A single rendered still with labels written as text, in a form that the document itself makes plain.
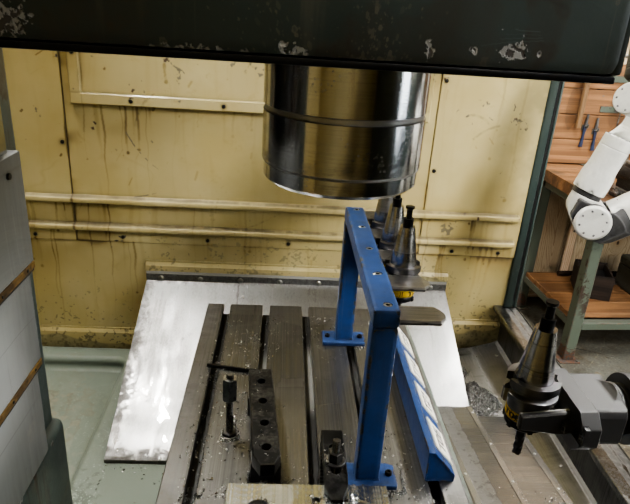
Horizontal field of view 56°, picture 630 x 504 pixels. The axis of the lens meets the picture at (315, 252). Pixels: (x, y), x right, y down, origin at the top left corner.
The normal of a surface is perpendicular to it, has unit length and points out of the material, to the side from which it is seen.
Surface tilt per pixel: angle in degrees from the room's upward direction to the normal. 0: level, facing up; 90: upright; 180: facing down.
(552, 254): 90
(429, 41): 90
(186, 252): 90
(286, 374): 0
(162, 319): 24
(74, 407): 0
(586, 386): 1
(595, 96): 90
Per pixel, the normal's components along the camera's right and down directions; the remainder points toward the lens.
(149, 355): 0.10, -0.66
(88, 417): 0.06, -0.92
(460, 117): 0.07, 0.37
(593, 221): -0.29, 0.29
